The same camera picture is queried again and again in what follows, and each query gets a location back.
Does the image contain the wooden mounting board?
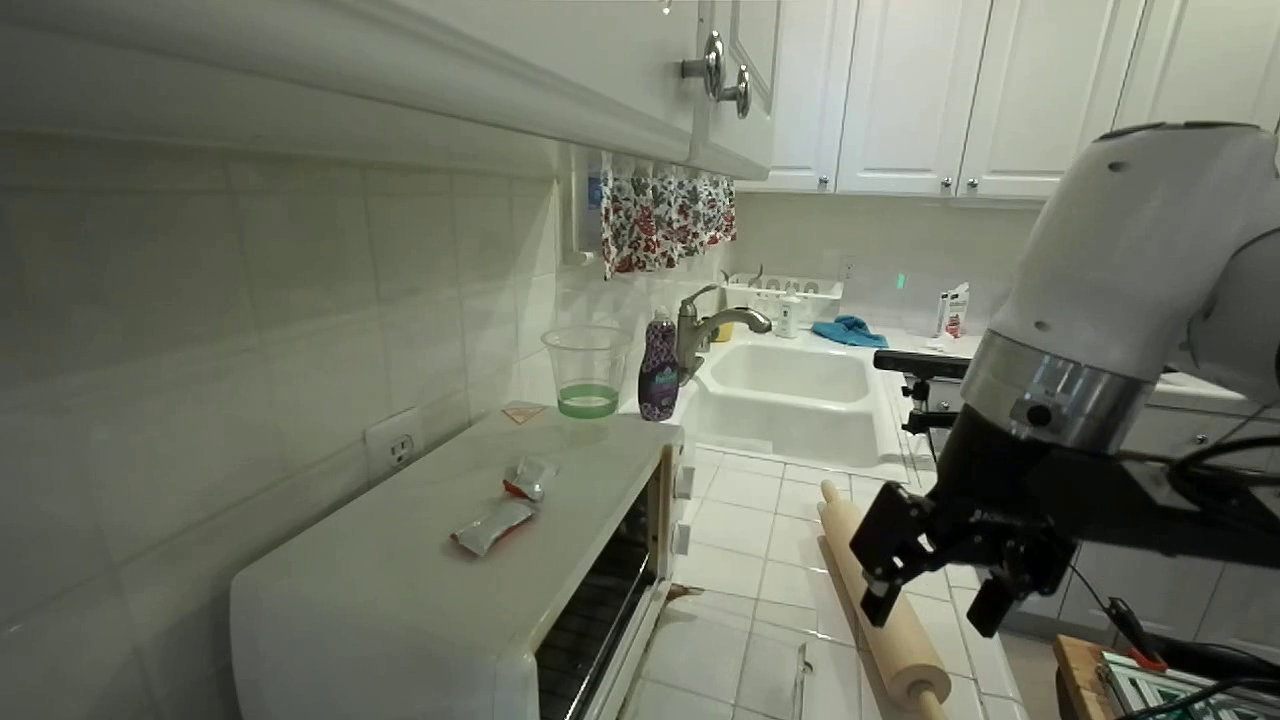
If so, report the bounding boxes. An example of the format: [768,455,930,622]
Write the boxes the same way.
[1051,631,1128,720]

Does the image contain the small silver packet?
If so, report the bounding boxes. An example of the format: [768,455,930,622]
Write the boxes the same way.
[506,455,555,508]

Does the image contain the black and red clamp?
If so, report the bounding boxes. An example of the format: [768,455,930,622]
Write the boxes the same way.
[1101,596,1171,669]

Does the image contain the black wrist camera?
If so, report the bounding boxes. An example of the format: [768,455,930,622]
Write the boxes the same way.
[1095,445,1238,557]

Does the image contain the grey lower cabinets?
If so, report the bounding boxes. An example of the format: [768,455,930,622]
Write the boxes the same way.
[1051,544,1280,655]

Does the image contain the metal sink faucet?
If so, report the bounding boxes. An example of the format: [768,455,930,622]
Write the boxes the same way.
[674,282,778,382]

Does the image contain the white overhead cabinet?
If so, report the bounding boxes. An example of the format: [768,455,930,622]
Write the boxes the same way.
[0,0,784,183]

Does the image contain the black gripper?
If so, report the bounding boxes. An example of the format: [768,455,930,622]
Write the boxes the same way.
[849,405,1128,642]

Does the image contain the wooden rolling pin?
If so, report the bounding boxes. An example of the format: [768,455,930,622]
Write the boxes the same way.
[812,476,957,720]

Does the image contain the black camera boom bar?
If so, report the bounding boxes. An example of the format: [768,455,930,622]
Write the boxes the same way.
[871,346,977,437]

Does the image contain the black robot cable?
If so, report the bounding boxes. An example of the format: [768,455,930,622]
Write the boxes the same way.
[1136,428,1280,489]

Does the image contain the blue sponge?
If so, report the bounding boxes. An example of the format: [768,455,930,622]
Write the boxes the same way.
[809,311,893,355]

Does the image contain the white toaster oven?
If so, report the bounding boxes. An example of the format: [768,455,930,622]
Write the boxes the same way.
[227,405,698,720]

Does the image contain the glass toaster oven door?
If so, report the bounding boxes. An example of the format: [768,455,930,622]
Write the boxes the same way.
[586,577,824,720]

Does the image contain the small soap bottle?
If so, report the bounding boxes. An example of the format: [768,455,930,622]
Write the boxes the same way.
[932,282,977,346]

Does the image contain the white kitchen sink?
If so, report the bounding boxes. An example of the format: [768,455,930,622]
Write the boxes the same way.
[685,334,912,472]

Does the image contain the white wall outlet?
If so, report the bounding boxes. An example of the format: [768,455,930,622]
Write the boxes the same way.
[366,411,426,476]

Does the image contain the metal cabinet knob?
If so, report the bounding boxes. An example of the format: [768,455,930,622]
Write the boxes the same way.
[715,65,755,120]
[678,33,731,96]

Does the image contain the white wall cabinet row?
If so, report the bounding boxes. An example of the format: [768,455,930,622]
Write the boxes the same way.
[763,0,1280,205]

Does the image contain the robot base with green lights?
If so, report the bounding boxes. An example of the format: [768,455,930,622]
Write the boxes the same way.
[1095,653,1280,720]

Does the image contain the floral hanging cloth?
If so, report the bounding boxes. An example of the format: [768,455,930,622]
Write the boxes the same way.
[592,155,742,282]

